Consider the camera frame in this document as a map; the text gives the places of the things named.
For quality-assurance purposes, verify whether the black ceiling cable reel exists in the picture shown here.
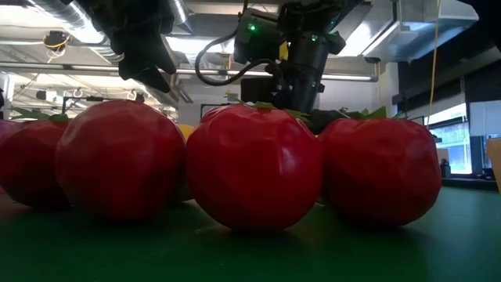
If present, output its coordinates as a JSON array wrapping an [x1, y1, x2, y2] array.
[[42, 30, 71, 52]]

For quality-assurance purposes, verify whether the red toy tomato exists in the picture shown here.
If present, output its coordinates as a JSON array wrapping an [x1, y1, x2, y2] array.
[[0, 107, 74, 209], [186, 100, 324, 232], [54, 99, 187, 222], [319, 106, 443, 228]]

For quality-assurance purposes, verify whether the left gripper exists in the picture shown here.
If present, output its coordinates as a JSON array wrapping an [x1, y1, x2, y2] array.
[[76, 0, 178, 94]]

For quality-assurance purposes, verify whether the black looped camera cable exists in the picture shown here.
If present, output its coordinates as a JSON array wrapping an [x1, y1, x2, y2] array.
[[194, 29, 285, 88]]

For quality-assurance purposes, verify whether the smooth round metal duct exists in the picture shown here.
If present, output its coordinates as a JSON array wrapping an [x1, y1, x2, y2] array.
[[171, 0, 189, 27]]

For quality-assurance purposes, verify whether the green table mat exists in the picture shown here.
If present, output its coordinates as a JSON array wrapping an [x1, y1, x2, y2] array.
[[0, 183, 501, 282]]

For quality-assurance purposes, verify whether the black aluminium table frame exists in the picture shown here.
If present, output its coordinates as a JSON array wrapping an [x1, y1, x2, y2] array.
[[442, 178, 500, 192]]

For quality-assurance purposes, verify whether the white overhead air handler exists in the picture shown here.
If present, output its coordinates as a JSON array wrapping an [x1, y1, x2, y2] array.
[[362, 0, 479, 63]]

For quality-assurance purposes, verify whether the long ceiling light tube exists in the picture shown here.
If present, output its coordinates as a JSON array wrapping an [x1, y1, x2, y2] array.
[[0, 61, 379, 82]]

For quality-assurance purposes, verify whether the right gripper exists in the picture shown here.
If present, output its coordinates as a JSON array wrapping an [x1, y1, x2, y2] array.
[[287, 33, 348, 136]]

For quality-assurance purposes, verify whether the ribbed silver air duct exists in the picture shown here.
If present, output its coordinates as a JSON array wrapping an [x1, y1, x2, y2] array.
[[27, 0, 126, 66]]

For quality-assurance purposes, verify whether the bright window pane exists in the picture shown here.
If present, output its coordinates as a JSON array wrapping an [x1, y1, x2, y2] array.
[[426, 102, 474, 175]]

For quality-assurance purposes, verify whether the yellow hanging cable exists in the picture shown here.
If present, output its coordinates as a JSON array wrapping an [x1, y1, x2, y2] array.
[[427, 0, 442, 127]]

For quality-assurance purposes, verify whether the large yellow-orange lemon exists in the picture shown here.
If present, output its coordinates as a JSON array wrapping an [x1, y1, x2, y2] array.
[[176, 123, 196, 143]]

